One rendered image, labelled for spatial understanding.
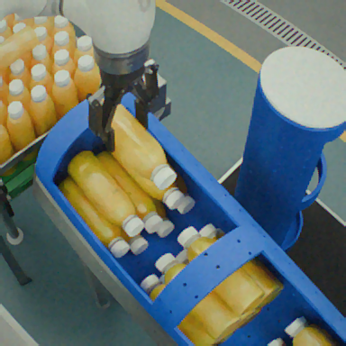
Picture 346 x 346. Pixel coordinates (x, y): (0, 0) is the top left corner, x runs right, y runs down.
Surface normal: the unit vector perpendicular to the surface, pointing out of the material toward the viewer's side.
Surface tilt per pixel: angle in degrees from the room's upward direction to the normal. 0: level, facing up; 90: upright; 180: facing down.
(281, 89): 0
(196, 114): 0
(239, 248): 16
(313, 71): 0
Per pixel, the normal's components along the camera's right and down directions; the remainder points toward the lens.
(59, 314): 0.02, -0.49
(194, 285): -0.33, -0.17
